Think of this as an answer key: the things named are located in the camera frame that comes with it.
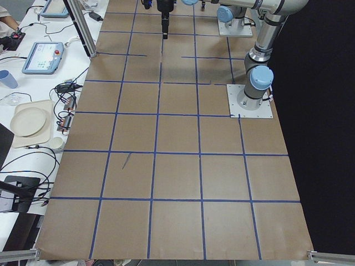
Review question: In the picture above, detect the white paper cup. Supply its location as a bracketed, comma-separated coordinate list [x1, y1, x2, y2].
[49, 137, 65, 153]

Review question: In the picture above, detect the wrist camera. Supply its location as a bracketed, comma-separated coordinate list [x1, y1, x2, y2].
[141, 0, 153, 10]

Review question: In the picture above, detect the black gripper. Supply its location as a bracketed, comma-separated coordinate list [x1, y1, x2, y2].
[157, 0, 174, 39]

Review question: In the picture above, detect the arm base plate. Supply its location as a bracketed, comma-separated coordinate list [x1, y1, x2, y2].
[218, 18, 253, 38]
[226, 84, 273, 119]

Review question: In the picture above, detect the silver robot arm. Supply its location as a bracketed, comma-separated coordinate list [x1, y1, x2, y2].
[210, 0, 308, 111]
[217, 5, 248, 30]

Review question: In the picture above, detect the beige tray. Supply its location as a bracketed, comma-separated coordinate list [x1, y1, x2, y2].
[10, 100, 53, 148]

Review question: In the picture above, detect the beige round plate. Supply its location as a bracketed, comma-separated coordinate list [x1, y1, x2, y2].
[10, 107, 46, 136]

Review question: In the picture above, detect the aluminium frame post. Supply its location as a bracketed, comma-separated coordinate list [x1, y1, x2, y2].
[63, 0, 97, 58]

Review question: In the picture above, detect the black camera stand base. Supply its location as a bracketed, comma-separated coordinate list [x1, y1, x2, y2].
[1, 176, 40, 213]

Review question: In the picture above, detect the black power adapter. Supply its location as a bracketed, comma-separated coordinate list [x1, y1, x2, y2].
[88, 11, 103, 22]

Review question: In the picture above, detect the teach pendant near post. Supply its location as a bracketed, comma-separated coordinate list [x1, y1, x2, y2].
[22, 42, 64, 75]

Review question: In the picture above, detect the blue plastic cup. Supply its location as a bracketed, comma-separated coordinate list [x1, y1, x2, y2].
[0, 70, 18, 89]

